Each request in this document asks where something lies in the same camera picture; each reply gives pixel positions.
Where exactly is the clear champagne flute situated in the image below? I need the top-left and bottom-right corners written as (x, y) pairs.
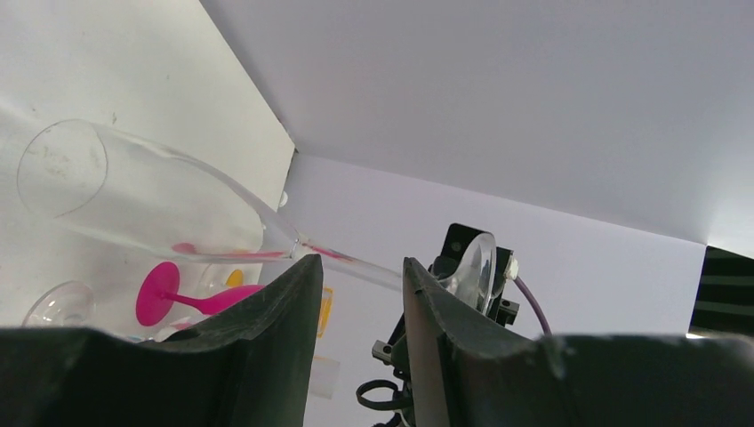
top-left (16, 117), bottom-right (499, 317)

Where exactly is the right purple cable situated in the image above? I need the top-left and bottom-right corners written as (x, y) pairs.
top-left (512, 273), bottom-right (554, 337)

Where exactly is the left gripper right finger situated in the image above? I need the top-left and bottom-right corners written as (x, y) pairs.
top-left (403, 258), bottom-right (753, 426)

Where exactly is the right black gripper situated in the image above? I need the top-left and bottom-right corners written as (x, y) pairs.
top-left (371, 223), bottom-right (520, 426)

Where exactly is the pink wine glass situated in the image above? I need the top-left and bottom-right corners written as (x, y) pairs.
top-left (134, 262), bottom-right (265, 326)

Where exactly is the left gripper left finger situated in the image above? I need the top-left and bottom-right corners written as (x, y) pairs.
top-left (1, 254), bottom-right (324, 426)

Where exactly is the clear wine glass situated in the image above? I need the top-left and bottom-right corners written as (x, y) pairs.
top-left (197, 264), bottom-right (261, 297)

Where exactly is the black slatted ceiling panel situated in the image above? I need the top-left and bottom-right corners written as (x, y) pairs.
top-left (689, 246), bottom-right (753, 337)

